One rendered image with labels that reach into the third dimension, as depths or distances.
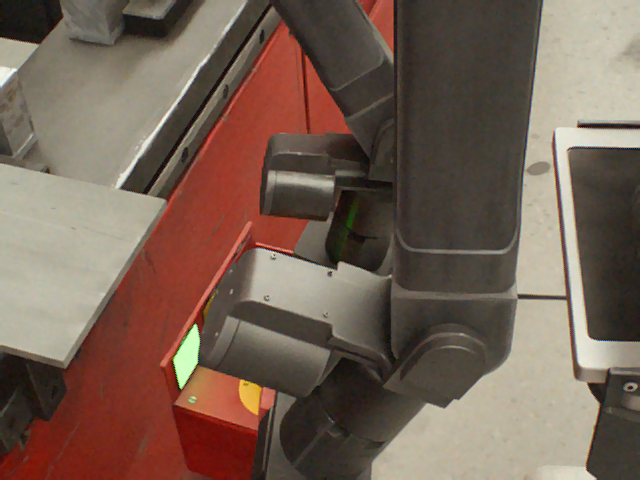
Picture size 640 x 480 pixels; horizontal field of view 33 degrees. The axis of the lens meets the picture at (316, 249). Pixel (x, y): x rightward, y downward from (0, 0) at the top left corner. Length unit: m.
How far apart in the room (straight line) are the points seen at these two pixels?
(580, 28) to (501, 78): 2.44
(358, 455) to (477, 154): 0.23
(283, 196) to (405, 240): 0.44
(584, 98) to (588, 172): 1.76
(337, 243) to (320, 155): 0.10
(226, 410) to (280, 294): 0.51
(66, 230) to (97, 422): 0.36
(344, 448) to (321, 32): 0.37
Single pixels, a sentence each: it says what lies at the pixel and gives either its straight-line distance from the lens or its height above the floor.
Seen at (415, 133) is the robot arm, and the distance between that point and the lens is 0.44.
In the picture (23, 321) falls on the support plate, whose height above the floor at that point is 1.00.
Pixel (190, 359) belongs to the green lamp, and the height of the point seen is 0.80.
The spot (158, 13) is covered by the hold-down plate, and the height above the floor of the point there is 0.90.
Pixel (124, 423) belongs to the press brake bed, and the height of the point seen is 0.59.
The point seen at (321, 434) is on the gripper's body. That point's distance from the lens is 0.61.
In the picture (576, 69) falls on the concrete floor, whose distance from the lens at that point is 2.72.
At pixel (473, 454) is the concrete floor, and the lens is 1.94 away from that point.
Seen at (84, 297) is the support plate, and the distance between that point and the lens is 0.86.
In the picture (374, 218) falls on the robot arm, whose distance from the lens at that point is 0.93.
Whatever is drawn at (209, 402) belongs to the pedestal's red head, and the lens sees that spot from 1.05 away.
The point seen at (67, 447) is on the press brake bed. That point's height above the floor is 0.68.
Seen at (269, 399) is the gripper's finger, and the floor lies 1.07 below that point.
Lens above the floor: 1.62
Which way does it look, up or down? 46 degrees down
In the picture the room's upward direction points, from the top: 4 degrees counter-clockwise
